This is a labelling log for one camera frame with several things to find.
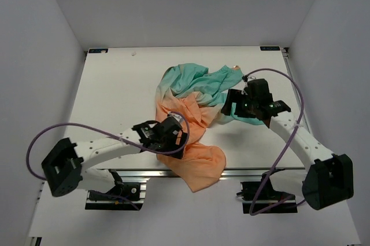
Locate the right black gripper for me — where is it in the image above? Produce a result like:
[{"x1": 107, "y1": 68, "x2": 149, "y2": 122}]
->
[{"x1": 221, "y1": 89, "x2": 258, "y2": 119}]

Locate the orange and teal jacket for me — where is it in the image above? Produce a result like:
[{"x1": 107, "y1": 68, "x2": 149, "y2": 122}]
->
[{"x1": 154, "y1": 63, "x2": 244, "y2": 192}]

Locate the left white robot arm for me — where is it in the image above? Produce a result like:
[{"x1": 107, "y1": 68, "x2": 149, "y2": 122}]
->
[{"x1": 42, "y1": 114, "x2": 190, "y2": 199}]

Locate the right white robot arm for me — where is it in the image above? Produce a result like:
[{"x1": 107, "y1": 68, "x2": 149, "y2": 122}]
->
[{"x1": 221, "y1": 79, "x2": 354, "y2": 210}]

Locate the blue label sticker right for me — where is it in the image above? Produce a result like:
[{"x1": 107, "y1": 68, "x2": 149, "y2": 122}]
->
[{"x1": 260, "y1": 46, "x2": 280, "y2": 51}]

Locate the blue label sticker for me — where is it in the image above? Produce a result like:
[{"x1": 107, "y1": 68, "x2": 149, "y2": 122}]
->
[
  {"x1": 88, "y1": 48, "x2": 108, "y2": 54},
  {"x1": 260, "y1": 46, "x2": 280, "y2": 51}
]

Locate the blue label sticker left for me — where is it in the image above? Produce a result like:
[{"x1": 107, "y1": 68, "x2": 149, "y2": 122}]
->
[{"x1": 88, "y1": 48, "x2": 108, "y2": 54}]

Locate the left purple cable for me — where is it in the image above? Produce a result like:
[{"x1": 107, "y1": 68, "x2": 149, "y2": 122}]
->
[{"x1": 26, "y1": 111, "x2": 191, "y2": 180}]

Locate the aluminium table edge rail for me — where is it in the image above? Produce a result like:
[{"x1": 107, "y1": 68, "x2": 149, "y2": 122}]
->
[{"x1": 95, "y1": 167, "x2": 310, "y2": 179}]

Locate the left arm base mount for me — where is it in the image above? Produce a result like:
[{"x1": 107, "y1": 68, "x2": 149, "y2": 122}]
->
[{"x1": 85, "y1": 170, "x2": 144, "y2": 211}]

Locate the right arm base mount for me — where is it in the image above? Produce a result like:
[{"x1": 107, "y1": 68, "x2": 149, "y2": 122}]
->
[{"x1": 236, "y1": 173, "x2": 298, "y2": 214}]

